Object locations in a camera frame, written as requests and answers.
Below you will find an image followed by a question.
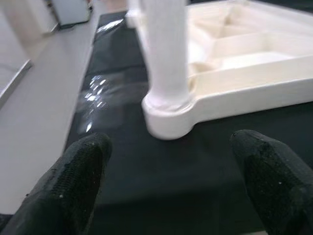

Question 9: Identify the white appliance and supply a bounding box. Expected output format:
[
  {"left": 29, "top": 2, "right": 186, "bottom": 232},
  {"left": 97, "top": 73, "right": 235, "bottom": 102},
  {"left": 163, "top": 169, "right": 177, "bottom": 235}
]
[{"left": 52, "top": 0, "right": 91, "bottom": 26}]

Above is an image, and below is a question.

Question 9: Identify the clear tape strip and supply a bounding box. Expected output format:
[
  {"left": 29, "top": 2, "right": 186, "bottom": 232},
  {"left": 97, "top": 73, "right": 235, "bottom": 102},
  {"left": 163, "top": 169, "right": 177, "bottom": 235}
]
[
  {"left": 94, "top": 16, "right": 124, "bottom": 34},
  {"left": 78, "top": 72, "right": 113, "bottom": 134}
]

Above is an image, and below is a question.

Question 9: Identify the black tablecloth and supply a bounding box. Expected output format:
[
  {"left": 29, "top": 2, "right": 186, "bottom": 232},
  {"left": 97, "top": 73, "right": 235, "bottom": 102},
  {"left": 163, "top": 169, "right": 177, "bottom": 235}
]
[{"left": 0, "top": 11, "right": 313, "bottom": 235}]

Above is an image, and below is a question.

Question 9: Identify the white plastic children table top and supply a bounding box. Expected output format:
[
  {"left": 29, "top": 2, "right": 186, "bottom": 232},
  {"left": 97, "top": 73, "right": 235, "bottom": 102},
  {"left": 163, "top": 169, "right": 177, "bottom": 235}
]
[{"left": 126, "top": 0, "right": 313, "bottom": 141}]

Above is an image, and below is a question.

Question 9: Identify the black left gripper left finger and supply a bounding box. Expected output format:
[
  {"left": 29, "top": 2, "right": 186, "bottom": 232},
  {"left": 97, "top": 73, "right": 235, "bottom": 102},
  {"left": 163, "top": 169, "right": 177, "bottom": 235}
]
[{"left": 0, "top": 132, "right": 113, "bottom": 235}]

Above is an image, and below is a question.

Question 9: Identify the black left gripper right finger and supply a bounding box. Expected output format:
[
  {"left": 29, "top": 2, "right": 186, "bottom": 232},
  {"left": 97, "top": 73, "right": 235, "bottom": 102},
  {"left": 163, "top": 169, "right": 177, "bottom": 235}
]
[{"left": 229, "top": 129, "right": 313, "bottom": 235}]

